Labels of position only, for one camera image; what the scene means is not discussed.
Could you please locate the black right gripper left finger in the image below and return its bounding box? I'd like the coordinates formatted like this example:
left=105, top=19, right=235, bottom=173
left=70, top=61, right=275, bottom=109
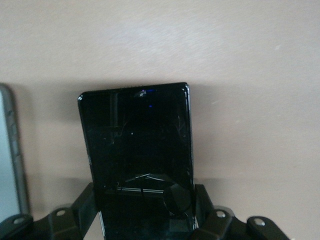
left=0, top=182, right=101, bottom=240

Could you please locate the black smartphone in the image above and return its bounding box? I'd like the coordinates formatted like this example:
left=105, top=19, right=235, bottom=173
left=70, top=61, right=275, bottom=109
left=76, top=81, right=200, bottom=240

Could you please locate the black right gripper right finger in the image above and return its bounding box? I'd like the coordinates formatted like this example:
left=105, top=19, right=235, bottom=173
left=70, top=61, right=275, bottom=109
left=189, top=183, right=296, bottom=240

